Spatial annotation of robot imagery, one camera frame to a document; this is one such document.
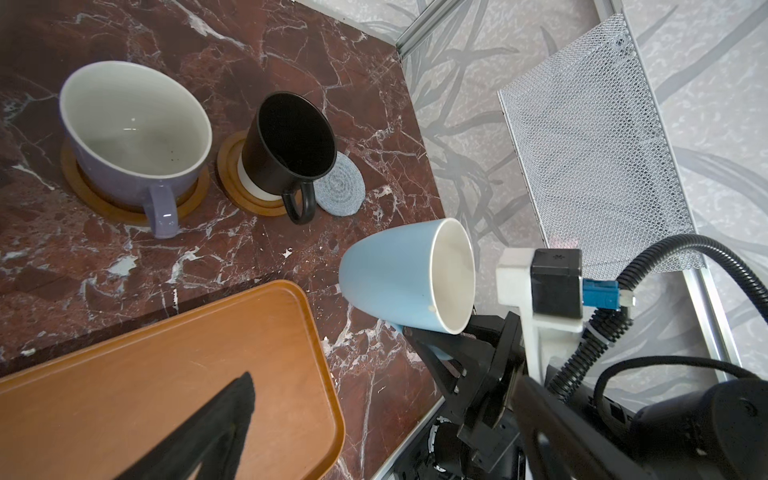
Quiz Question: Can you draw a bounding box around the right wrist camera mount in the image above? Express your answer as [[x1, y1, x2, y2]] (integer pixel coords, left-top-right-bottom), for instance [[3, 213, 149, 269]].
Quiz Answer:
[[496, 248, 636, 385]]

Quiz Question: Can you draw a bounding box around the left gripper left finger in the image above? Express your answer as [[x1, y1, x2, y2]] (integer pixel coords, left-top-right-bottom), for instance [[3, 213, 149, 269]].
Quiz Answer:
[[118, 372, 256, 479]]

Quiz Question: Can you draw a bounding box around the orange brown tray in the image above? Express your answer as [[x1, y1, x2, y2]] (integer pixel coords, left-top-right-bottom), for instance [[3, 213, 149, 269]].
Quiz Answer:
[[1, 280, 345, 479]]

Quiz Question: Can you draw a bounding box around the purple mug white inside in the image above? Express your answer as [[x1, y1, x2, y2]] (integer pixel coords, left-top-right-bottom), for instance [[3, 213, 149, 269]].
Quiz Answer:
[[59, 61, 213, 239]]

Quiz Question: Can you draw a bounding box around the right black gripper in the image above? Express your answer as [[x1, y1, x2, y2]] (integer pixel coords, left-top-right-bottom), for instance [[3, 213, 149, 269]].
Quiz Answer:
[[389, 311, 527, 479]]

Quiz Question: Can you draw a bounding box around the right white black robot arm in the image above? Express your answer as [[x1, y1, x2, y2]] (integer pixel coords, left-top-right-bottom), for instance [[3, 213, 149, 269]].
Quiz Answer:
[[387, 234, 767, 479]]

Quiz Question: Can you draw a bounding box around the black mug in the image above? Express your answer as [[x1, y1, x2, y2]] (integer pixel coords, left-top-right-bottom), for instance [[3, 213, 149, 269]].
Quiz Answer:
[[238, 92, 337, 225]]

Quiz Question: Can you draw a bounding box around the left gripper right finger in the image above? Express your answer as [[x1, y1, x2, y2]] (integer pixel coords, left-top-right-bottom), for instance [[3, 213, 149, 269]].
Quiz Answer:
[[512, 377, 649, 479]]

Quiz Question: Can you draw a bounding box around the wooden round coaster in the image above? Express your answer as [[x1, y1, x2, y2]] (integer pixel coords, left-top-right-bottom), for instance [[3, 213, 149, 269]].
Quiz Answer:
[[60, 141, 210, 227], [216, 130, 286, 217]]

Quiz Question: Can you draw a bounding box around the grey round coaster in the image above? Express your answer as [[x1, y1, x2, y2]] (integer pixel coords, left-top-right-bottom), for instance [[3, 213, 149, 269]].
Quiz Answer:
[[314, 152, 366, 217]]

